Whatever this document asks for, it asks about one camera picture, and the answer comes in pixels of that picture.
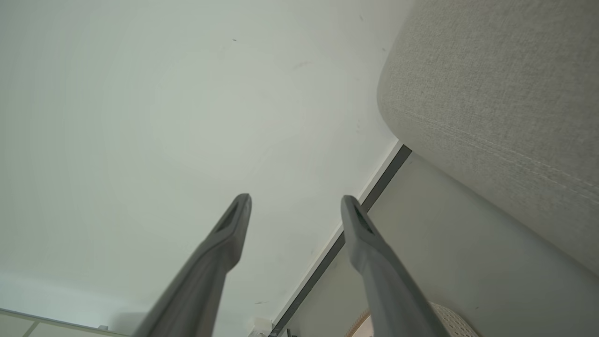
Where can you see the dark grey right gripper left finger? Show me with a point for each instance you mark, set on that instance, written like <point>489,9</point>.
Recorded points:
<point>206,281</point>

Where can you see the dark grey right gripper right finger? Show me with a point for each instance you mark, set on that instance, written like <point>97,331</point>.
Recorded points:
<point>388,290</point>

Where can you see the white laundry basket brown rim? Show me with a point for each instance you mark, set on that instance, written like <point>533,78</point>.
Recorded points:
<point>456,324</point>

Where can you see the white panel with grey edge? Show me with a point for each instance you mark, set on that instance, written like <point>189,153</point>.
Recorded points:
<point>42,327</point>

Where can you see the grey fabric sofa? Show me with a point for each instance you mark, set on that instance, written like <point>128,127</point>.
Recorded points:
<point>496,103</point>

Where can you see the white wall socket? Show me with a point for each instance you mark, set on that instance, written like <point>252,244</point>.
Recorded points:
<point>262,326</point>

